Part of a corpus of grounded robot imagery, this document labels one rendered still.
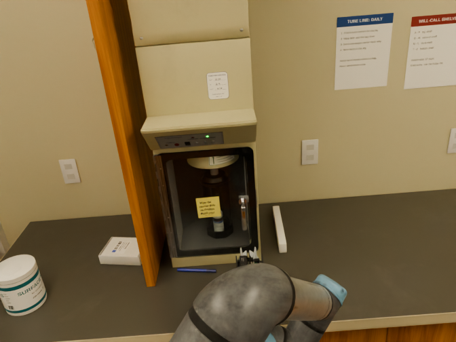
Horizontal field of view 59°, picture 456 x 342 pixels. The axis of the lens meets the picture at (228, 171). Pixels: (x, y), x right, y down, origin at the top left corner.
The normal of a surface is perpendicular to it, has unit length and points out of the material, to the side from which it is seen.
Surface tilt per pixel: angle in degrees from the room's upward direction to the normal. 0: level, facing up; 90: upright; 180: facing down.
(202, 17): 90
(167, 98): 90
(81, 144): 90
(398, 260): 0
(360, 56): 90
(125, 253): 0
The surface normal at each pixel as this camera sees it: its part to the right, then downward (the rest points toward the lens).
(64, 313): -0.07, -0.90
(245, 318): 0.29, -0.29
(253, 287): 0.29, -0.74
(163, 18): 0.02, 0.44
